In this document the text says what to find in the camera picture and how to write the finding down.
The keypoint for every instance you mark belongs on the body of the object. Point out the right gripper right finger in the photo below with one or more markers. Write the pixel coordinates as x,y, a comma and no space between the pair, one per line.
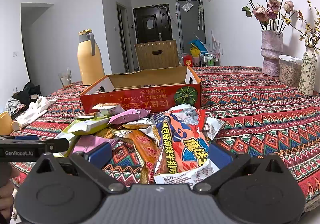
230,165

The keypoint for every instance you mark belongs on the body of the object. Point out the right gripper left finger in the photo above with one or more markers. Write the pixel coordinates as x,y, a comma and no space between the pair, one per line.
89,165

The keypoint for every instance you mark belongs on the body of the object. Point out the red blue snack bag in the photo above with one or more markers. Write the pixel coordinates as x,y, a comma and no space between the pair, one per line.
183,149

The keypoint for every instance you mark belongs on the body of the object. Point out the pink snack packet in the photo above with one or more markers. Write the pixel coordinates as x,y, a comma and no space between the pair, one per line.
128,116

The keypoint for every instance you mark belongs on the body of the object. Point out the green white nut bar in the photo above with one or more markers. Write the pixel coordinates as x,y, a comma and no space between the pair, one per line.
84,127

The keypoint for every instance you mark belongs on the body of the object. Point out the person's hand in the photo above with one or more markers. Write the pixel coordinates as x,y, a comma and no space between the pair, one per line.
7,199

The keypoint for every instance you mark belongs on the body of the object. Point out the white silver snack packet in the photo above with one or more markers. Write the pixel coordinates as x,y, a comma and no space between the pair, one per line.
212,127

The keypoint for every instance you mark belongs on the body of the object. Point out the white cotton glove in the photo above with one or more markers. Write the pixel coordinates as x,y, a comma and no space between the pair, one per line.
36,109

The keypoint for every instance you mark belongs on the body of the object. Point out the black folding chair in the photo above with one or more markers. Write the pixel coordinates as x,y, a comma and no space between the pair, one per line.
29,94

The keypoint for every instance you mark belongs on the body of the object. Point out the small jelly cup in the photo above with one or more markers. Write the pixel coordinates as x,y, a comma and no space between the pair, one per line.
109,108

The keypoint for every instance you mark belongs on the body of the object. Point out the patterned red tablecloth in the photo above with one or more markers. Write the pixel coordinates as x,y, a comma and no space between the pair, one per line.
261,114

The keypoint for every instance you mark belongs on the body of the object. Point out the orange snack packet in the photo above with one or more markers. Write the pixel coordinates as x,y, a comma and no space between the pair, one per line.
146,151

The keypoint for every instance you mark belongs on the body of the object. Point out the glass cup with drink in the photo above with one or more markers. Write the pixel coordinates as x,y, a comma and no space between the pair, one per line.
65,78

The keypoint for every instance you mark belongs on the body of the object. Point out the yellow thermos jug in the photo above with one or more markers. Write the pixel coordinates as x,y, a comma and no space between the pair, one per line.
89,58

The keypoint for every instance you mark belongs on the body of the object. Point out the red cardboard snack box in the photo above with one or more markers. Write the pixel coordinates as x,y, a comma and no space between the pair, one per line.
156,90

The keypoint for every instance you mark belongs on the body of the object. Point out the floral slim vase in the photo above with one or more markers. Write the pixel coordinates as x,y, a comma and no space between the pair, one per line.
308,72

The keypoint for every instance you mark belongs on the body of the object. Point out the pink ceramic vase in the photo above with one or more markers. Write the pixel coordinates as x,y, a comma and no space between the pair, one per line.
271,49

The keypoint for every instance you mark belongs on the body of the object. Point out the brown cardboard box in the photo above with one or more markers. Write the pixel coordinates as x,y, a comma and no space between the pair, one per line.
154,55

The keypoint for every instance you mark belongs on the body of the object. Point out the dried pink roses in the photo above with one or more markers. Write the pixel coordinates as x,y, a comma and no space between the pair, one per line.
274,16

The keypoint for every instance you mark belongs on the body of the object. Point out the dark entrance door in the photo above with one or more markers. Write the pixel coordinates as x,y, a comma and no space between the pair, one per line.
152,23

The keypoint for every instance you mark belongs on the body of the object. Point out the grey refrigerator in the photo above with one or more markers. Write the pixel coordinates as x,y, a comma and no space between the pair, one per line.
189,23

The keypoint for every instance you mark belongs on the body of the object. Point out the wire basket cart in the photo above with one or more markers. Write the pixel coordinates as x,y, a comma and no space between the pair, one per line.
209,60

